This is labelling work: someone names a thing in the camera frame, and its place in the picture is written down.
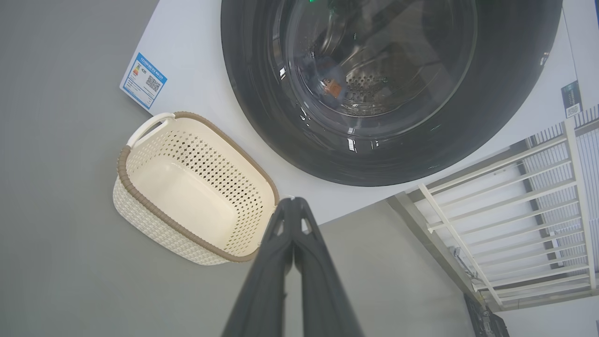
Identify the white slatted rack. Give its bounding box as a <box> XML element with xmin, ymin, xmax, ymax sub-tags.
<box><xmin>416</xmin><ymin>104</ymin><xmax>599</xmax><ymax>309</ymax></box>

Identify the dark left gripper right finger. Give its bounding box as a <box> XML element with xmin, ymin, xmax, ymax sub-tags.
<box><xmin>292</xmin><ymin>198</ymin><xmax>365</xmax><ymax>337</ymax></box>

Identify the dark QR code sticker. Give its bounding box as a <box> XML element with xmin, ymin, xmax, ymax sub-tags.
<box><xmin>561</xmin><ymin>81</ymin><xmax>582</xmax><ymax>119</ymax></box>

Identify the cream perforated laundry basket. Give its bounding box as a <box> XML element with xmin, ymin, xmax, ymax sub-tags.
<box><xmin>112</xmin><ymin>111</ymin><xmax>280</xmax><ymax>266</ymax></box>

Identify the black round glass washer door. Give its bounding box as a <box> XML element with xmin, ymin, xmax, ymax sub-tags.
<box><xmin>221</xmin><ymin>0</ymin><xmax>563</xmax><ymax>187</ymax></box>

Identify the blue patterned garment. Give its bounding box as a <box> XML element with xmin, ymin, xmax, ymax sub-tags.
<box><xmin>299</xmin><ymin>54</ymin><xmax>335</xmax><ymax>82</ymax></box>

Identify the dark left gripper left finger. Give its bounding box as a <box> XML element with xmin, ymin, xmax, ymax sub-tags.
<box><xmin>221</xmin><ymin>198</ymin><xmax>295</xmax><ymax>337</ymax></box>

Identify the black device with cables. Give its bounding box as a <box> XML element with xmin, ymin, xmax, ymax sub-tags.
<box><xmin>463</xmin><ymin>293</ymin><xmax>511</xmax><ymax>337</ymax></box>

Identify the stainless steel washing machine drum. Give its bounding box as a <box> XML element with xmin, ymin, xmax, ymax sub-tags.
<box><xmin>285</xmin><ymin>0</ymin><xmax>478</xmax><ymax>117</ymax></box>

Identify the blue energy label sticker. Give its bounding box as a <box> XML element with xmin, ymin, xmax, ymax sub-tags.
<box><xmin>119</xmin><ymin>52</ymin><xmax>168</xmax><ymax>110</ymax></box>

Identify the white front-load washing machine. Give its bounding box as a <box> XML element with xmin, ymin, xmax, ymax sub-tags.
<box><xmin>119</xmin><ymin>0</ymin><xmax>599</xmax><ymax>225</ymax></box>

